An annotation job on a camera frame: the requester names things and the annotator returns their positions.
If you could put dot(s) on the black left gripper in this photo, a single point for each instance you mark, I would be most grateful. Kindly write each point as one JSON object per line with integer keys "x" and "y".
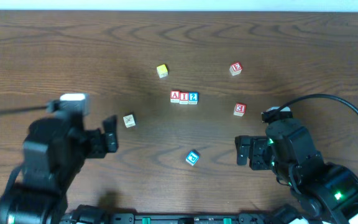
{"x": 96, "y": 143}

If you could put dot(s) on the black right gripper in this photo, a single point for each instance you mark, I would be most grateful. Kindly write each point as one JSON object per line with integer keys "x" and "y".
{"x": 257, "y": 153}

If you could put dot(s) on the blue question mark block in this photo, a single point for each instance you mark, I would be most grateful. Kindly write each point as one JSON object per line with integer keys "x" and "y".
{"x": 193, "y": 98}

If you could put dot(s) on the red letter A block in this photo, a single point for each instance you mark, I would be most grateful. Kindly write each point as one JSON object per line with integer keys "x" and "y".
{"x": 175, "y": 96}

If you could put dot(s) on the red letter I block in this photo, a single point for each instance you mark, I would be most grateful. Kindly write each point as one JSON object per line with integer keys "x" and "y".
{"x": 184, "y": 98}

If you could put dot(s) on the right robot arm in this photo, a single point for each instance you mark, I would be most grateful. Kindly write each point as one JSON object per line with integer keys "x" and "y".
{"x": 326, "y": 191}

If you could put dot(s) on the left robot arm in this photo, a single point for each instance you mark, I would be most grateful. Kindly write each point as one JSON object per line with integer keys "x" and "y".
{"x": 55, "y": 150}

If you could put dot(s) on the plain wooden picture block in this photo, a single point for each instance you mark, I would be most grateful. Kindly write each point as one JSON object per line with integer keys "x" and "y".
{"x": 129, "y": 120}

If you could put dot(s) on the red number 3 block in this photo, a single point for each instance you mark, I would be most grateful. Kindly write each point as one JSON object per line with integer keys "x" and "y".
{"x": 239, "y": 109}

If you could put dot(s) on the blue tilted letter block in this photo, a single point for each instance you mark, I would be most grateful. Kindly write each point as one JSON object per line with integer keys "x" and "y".
{"x": 192, "y": 158}

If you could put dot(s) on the red letter E block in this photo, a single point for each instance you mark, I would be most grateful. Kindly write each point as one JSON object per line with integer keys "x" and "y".
{"x": 235, "y": 68}

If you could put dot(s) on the yellow top block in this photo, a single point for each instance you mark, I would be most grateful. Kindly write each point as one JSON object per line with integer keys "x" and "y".
{"x": 162, "y": 70}

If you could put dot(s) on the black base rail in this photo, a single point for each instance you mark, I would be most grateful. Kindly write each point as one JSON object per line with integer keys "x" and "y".
{"x": 86, "y": 214}

